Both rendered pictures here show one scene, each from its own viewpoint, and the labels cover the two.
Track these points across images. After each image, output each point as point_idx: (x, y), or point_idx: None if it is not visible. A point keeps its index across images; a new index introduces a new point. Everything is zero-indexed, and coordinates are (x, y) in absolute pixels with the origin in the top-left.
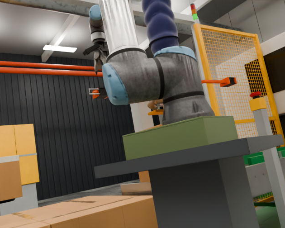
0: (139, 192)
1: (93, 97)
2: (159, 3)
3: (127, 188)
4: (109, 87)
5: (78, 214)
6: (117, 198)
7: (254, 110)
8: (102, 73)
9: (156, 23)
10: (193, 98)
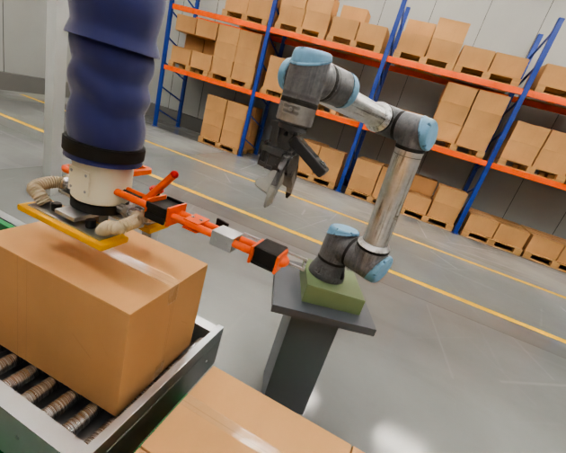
0: (147, 410)
1: (277, 270)
2: None
3: (110, 442)
4: (384, 272)
5: (305, 440)
6: (176, 443)
7: None
8: (386, 262)
9: (163, 16)
10: None
